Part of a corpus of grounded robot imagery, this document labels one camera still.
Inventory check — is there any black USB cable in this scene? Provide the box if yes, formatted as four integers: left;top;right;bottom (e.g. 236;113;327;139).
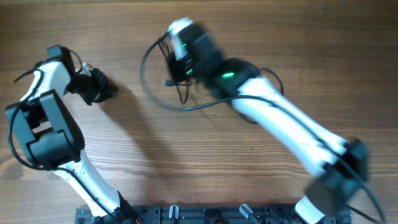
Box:
157;40;193;105

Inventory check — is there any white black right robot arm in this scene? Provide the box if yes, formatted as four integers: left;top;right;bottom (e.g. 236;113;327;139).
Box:
167;18;368;223

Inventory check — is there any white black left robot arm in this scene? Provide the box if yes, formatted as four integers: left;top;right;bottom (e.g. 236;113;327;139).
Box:
5;45;141;223

